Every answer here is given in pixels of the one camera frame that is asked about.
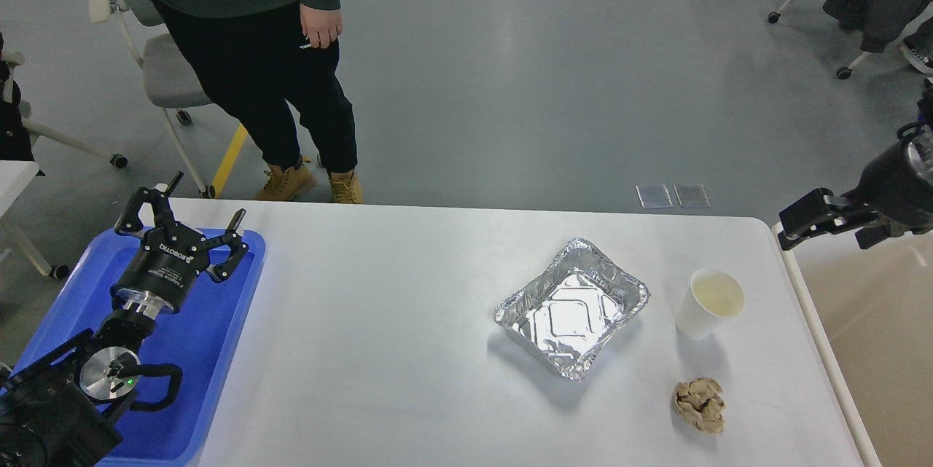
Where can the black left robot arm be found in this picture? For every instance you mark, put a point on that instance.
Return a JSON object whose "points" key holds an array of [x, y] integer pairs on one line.
{"points": [[63, 409]]}

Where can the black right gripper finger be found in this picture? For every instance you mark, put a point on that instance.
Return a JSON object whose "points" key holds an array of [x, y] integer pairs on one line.
{"points": [[820, 212], [870, 236]]}

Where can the crumpled brown paper ball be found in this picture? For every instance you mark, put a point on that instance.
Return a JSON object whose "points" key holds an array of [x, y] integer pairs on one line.
{"points": [[700, 404]]}

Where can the white sneaker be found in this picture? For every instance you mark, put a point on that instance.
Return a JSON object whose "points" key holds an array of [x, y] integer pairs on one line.
{"points": [[916, 56]]}

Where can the person's hand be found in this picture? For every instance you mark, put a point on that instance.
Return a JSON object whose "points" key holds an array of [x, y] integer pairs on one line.
{"points": [[320, 28]]}

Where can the floor plate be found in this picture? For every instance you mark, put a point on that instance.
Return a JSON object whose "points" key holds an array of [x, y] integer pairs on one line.
{"points": [[654, 196], [692, 196]]}

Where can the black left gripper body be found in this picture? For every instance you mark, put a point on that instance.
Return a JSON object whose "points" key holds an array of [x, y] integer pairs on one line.
{"points": [[164, 270]]}

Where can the grey office chair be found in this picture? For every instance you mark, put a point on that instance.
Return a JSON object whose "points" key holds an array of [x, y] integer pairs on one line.
{"points": [[169, 81]]}

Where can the white side table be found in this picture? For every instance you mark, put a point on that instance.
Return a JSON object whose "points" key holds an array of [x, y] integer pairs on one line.
{"points": [[16, 175]]}

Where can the white paper cup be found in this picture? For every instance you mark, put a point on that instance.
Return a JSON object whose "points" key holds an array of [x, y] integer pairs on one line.
{"points": [[712, 299]]}

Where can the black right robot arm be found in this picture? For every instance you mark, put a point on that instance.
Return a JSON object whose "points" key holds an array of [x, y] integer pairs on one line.
{"points": [[921, 125]]}

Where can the left floor plate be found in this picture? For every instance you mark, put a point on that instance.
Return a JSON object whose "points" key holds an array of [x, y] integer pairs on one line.
{"points": [[654, 196]]}

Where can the aluminium foil tray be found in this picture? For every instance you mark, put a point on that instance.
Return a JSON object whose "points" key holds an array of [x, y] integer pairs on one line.
{"points": [[567, 314]]}

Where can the white chair at left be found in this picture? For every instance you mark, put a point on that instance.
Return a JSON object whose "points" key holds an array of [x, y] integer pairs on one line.
{"points": [[19, 132]]}

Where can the right floor plate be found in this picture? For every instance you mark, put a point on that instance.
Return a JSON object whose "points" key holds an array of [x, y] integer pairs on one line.
{"points": [[692, 196]]}

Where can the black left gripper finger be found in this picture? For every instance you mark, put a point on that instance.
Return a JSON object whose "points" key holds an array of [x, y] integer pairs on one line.
{"points": [[130, 224], [233, 240]]}

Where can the beige plastic bin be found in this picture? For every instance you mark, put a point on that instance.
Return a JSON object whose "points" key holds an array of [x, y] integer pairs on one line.
{"points": [[870, 313]]}

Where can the blue plastic tray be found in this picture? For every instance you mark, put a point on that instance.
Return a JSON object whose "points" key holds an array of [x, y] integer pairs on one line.
{"points": [[201, 339]]}

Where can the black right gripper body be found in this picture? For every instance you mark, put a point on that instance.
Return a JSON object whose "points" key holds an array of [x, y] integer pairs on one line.
{"points": [[897, 183]]}

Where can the person in dark clothes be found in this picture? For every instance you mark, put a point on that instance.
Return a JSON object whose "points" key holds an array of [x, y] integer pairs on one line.
{"points": [[252, 60]]}

